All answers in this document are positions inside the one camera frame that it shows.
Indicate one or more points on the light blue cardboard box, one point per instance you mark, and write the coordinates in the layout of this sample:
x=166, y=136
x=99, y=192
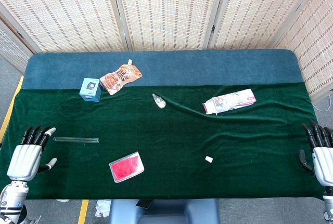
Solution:
x=90, y=89

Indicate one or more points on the yellow floor tape strip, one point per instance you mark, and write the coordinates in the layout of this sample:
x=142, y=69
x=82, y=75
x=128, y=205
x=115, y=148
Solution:
x=11, y=104
x=83, y=212

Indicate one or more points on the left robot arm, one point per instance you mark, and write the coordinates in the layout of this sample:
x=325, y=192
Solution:
x=11, y=203

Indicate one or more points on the small white cap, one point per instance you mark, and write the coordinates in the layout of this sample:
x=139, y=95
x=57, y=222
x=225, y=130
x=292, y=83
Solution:
x=209, y=159

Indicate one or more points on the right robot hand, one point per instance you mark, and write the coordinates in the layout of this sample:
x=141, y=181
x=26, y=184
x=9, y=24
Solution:
x=323, y=161

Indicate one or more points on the black screen hinge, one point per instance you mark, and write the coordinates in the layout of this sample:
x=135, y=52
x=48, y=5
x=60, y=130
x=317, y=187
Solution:
x=213, y=28

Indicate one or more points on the clear teardrop plastic packet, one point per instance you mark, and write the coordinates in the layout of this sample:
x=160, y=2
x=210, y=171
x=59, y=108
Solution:
x=159, y=101

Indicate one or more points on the orange spout pouch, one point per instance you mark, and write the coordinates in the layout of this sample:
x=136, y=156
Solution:
x=120, y=78

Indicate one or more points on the floral white pink carton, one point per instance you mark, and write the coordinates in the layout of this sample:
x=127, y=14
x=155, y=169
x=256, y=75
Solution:
x=230, y=102

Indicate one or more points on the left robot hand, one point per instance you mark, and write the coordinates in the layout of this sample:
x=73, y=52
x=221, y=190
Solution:
x=24, y=161

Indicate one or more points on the red clear plastic case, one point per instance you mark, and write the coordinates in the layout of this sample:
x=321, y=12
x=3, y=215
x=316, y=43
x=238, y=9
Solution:
x=126, y=168

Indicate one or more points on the green velvet cloth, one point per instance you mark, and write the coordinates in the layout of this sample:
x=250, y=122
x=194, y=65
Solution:
x=169, y=141

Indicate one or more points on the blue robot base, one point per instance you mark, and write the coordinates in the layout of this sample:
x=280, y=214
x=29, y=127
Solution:
x=166, y=212

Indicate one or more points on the blue carpet table cover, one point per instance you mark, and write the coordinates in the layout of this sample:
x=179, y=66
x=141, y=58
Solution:
x=182, y=68

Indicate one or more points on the woven folding screen panel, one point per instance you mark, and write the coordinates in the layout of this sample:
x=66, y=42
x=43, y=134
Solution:
x=166, y=8
x=317, y=44
x=10, y=47
x=257, y=11
x=65, y=8

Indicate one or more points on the clear glass test tube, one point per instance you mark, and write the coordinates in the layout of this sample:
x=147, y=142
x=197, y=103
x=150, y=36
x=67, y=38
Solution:
x=75, y=140

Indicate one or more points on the black flat plate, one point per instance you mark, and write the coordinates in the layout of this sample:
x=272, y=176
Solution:
x=144, y=202

